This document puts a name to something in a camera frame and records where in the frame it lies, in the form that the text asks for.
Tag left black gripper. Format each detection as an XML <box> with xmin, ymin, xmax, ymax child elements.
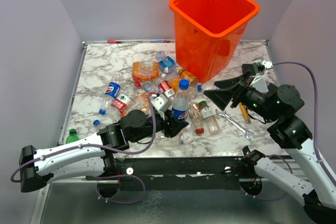
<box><xmin>131</xmin><ymin>109</ymin><xmax>188</xmax><ymax>144</ymax></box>

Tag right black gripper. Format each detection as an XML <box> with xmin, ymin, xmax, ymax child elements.
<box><xmin>204</xmin><ymin>69</ymin><xmax>279</xmax><ymax>122</ymax></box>

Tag Pepsi bottle blue cap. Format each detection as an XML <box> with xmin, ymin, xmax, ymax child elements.
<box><xmin>99</xmin><ymin>72</ymin><xmax>124</xmax><ymax>115</ymax></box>
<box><xmin>172</xmin><ymin>79</ymin><xmax>190</xmax><ymax>121</ymax></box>

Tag blue label slim bottle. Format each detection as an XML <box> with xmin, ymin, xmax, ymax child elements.
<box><xmin>197</xmin><ymin>83</ymin><xmax>218</xmax><ymax>93</ymax></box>

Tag red cap clear bottle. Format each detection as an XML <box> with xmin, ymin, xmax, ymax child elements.
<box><xmin>188</xmin><ymin>103</ymin><xmax>204</xmax><ymax>135</ymax></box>

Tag green cap coffee bottle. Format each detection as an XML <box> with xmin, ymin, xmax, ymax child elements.
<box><xmin>199</xmin><ymin>101</ymin><xmax>220</xmax><ymax>134</ymax></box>

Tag red label clear bottle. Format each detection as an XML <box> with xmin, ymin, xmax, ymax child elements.
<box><xmin>158</xmin><ymin>80</ymin><xmax>175</xmax><ymax>100</ymax></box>

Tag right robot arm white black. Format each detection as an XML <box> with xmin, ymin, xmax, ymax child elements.
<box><xmin>204</xmin><ymin>72</ymin><xmax>335</xmax><ymax>223</ymax></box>

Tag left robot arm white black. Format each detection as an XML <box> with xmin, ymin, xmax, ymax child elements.
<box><xmin>18</xmin><ymin>110</ymin><xmax>188</xmax><ymax>193</ymax></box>

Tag orange plastic bin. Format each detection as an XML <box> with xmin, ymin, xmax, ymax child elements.
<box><xmin>169</xmin><ymin>0</ymin><xmax>260</xmax><ymax>83</ymax></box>

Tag orange juice small bottle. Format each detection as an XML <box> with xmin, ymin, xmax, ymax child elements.
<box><xmin>178</xmin><ymin>69</ymin><xmax>198</xmax><ymax>87</ymax></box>

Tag clear crumpled water bottle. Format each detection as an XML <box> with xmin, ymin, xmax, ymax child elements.
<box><xmin>141</xmin><ymin>81</ymin><xmax>159</xmax><ymax>94</ymax></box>

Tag silver wrench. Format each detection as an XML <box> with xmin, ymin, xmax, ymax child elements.
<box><xmin>216</xmin><ymin>110</ymin><xmax>256</xmax><ymax>141</ymax></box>

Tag red white label bottle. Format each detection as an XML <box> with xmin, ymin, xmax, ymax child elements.
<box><xmin>109</xmin><ymin>90</ymin><xmax>134</xmax><ymax>120</ymax></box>

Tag clear bottle at table edge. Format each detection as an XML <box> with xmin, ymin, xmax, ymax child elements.
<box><xmin>113</xmin><ymin>153</ymin><xmax>128</xmax><ymax>162</ymax></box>

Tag light blue label bottle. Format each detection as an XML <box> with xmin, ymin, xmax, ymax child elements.
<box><xmin>155</xmin><ymin>50</ymin><xmax>176</xmax><ymax>73</ymax></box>

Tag small blue cap bottle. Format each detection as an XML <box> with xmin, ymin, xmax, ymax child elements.
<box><xmin>93</xmin><ymin>120</ymin><xmax>101</xmax><ymax>127</ymax></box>

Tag blue red pen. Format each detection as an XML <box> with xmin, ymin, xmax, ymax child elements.
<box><xmin>150</xmin><ymin>40</ymin><xmax>171</xmax><ymax>44</ymax></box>

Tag green plastic bottle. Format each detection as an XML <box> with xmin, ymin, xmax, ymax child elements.
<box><xmin>65</xmin><ymin>129</ymin><xmax>79</xmax><ymax>144</ymax></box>

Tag red marker pen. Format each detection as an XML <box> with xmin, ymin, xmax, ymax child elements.
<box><xmin>107</xmin><ymin>40</ymin><xmax>124</xmax><ymax>44</ymax></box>

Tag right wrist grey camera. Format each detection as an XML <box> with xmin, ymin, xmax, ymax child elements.
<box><xmin>250</xmin><ymin>57</ymin><xmax>273</xmax><ymax>93</ymax></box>

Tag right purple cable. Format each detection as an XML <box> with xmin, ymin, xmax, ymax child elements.
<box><xmin>240</xmin><ymin>61</ymin><xmax>336</xmax><ymax>201</ymax></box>

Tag purple cable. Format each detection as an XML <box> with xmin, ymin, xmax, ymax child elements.
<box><xmin>240</xmin><ymin>61</ymin><xmax>336</xmax><ymax>201</ymax></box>
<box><xmin>10</xmin><ymin>93</ymin><xmax>158</xmax><ymax>205</ymax></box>

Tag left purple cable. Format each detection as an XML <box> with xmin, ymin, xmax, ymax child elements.
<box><xmin>10</xmin><ymin>93</ymin><xmax>158</xmax><ymax>205</ymax></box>

